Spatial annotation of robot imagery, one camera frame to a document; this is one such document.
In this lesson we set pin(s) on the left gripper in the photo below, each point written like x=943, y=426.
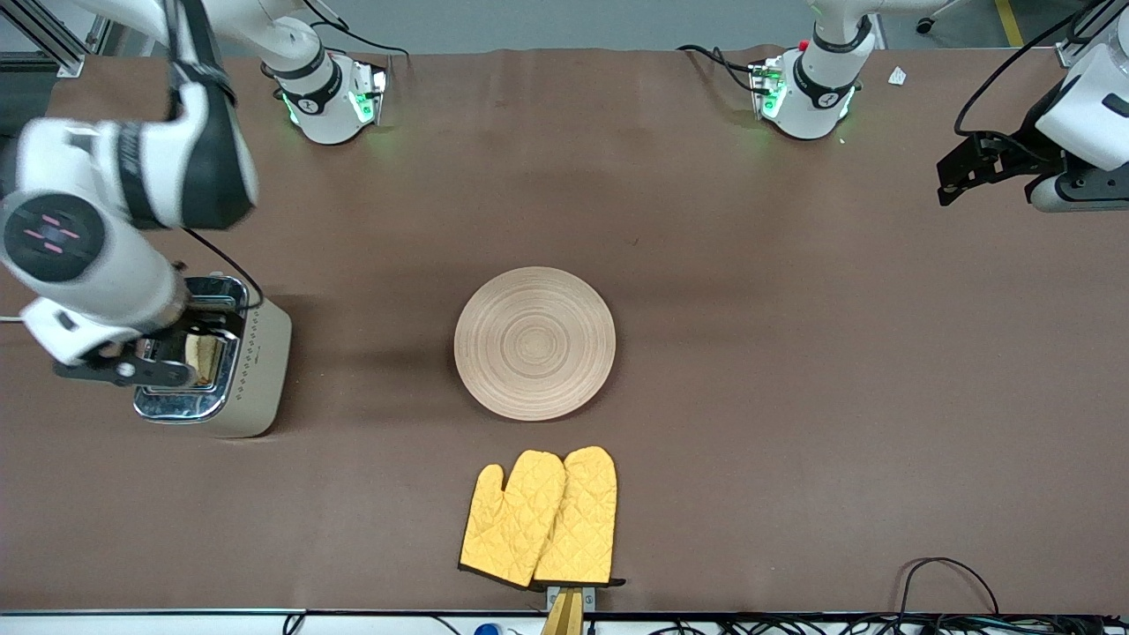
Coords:
x=1023, y=146

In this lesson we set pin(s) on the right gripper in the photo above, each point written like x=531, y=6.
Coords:
x=174, y=345

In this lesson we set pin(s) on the brown bread slice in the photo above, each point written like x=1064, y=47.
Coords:
x=210, y=357

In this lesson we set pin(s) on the round wooden plate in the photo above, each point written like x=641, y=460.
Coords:
x=534, y=344

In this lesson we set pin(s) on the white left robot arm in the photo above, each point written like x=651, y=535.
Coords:
x=816, y=93

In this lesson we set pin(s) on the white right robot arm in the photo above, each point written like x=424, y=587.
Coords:
x=71, y=159

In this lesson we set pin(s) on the beige chrome two-slot toaster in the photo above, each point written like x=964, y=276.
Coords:
x=260, y=379

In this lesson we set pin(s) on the small white paper scrap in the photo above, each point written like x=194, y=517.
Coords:
x=897, y=76

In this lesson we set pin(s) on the black chair caster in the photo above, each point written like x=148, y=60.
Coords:
x=925, y=25

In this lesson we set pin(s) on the brown table cloth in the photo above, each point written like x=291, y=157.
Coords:
x=750, y=265

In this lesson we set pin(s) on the yellow quilted oven mitt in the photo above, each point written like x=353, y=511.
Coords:
x=582, y=520
x=512, y=529

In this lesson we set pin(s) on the aluminium frame profile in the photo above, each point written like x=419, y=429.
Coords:
x=62, y=55
x=1072, y=55

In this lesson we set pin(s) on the grey metal bracket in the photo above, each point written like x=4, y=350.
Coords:
x=589, y=598

